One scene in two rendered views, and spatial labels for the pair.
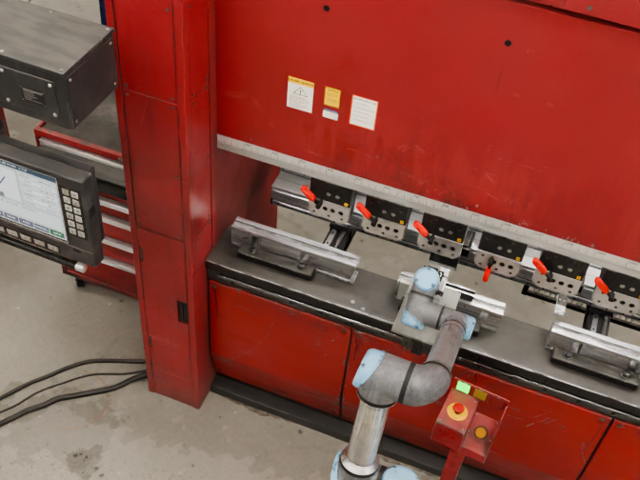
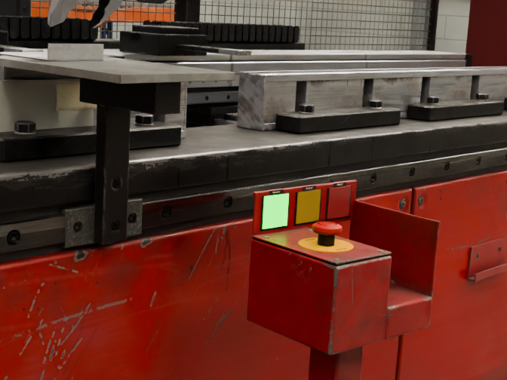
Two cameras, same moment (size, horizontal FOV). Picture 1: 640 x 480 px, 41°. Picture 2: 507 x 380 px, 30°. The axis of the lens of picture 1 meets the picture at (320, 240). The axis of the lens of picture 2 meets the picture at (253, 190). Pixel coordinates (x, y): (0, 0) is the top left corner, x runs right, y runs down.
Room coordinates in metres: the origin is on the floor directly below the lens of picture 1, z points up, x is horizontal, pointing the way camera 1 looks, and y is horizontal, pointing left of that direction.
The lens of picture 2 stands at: (1.25, 0.58, 1.08)
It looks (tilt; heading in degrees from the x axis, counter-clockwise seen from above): 11 degrees down; 296
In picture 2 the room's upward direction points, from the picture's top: 3 degrees clockwise
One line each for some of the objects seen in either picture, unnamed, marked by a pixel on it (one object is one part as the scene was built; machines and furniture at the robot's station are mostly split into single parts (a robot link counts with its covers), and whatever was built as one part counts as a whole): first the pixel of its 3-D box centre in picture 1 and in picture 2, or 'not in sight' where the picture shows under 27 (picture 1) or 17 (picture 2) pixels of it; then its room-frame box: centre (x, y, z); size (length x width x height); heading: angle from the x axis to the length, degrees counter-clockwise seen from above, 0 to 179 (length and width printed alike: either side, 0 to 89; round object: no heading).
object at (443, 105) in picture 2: not in sight; (457, 109); (1.74, -1.39, 0.89); 0.30 x 0.05 x 0.03; 74
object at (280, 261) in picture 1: (276, 261); not in sight; (2.18, 0.15, 0.89); 0.30 x 0.05 x 0.03; 74
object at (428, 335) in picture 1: (427, 311); (109, 68); (1.93, -0.40, 1.00); 0.26 x 0.18 x 0.01; 164
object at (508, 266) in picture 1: (502, 247); not in sight; (2.02, -0.60, 1.26); 0.15 x 0.09 x 0.17; 74
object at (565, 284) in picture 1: (561, 266); not in sight; (1.97, -0.80, 1.26); 0.15 x 0.09 x 0.17; 74
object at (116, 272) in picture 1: (127, 200); not in sight; (2.83, 0.91, 0.50); 0.50 x 0.50 x 1.00; 74
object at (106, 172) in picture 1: (72, 186); not in sight; (2.17, 0.89, 1.17); 0.40 x 0.24 x 0.07; 74
